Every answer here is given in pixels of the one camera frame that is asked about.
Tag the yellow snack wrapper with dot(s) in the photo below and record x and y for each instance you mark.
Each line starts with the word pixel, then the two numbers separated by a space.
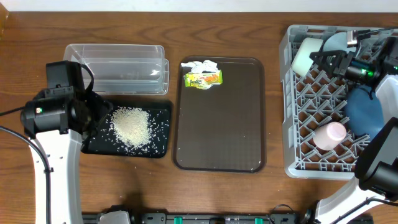
pixel 203 81

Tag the grey dishwasher rack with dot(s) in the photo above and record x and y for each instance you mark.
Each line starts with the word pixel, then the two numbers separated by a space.
pixel 318 99

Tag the light blue bowl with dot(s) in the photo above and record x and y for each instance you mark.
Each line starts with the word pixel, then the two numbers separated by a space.
pixel 341 41

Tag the dark blue bowl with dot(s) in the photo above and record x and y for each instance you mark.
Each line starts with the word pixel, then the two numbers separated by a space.
pixel 364 112

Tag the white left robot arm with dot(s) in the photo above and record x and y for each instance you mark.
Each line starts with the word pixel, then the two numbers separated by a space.
pixel 59 123

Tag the black rectangular tray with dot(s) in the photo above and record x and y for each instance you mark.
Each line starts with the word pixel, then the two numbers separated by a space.
pixel 105 142

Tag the mint green bowl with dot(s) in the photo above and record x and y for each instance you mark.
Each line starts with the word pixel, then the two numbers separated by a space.
pixel 302 61

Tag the white paper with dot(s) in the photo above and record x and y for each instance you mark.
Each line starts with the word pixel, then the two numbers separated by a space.
pixel 201 67

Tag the clear plastic bin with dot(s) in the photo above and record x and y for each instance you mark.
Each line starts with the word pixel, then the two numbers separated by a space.
pixel 122 69

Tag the pile of rice grains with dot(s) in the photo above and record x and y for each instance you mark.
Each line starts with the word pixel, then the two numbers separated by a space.
pixel 131 126

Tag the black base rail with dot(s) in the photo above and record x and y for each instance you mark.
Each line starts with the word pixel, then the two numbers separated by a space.
pixel 121 214

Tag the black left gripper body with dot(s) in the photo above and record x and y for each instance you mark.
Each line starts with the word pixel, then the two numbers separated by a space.
pixel 94 110

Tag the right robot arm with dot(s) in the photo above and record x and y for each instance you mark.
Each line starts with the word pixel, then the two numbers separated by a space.
pixel 375 174

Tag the pink cup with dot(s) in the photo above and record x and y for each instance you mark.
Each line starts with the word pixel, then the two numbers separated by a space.
pixel 328 136

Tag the brown serving tray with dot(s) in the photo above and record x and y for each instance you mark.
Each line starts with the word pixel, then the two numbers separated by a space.
pixel 223 128

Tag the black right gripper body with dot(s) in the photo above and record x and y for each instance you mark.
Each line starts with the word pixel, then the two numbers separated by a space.
pixel 352 71

